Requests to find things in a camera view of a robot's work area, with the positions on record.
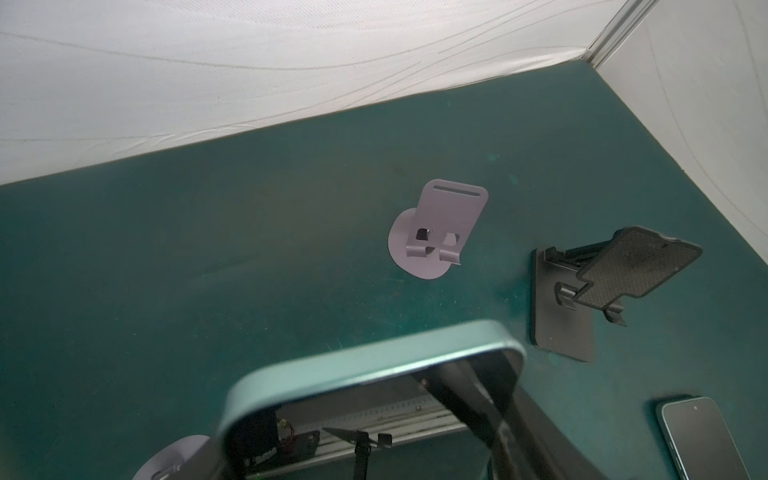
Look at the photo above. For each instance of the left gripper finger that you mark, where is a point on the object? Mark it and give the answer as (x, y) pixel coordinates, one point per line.
(545, 449)

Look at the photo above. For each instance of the purple phone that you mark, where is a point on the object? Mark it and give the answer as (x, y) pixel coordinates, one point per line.
(699, 440)

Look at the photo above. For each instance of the dark angular stand right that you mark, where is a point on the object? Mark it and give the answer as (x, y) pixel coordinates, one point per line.
(568, 286)

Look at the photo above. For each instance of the back centre round stand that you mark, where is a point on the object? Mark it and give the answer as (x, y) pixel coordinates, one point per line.
(425, 241)

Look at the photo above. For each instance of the round stand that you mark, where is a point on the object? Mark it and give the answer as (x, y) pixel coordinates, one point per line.
(425, 241)
(170, 459)

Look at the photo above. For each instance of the back left round stand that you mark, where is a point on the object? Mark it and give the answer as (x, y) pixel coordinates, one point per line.
(170, 459)

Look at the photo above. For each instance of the green table mat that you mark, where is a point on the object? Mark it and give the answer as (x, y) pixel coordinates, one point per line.
(135, 294)

